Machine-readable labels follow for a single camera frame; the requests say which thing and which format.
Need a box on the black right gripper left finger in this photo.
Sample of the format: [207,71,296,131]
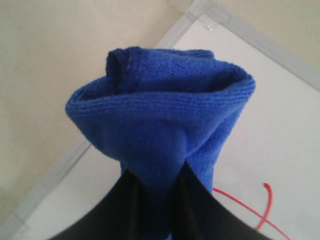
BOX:
[52,170,148,240]

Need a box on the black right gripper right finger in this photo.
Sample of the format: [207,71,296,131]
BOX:
[172,163,273,240]

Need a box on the blue cloth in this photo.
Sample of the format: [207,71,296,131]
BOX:
[65,47,256,240]

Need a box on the white board with aluminium frame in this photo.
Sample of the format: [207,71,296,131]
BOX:
[0,0,320,240]

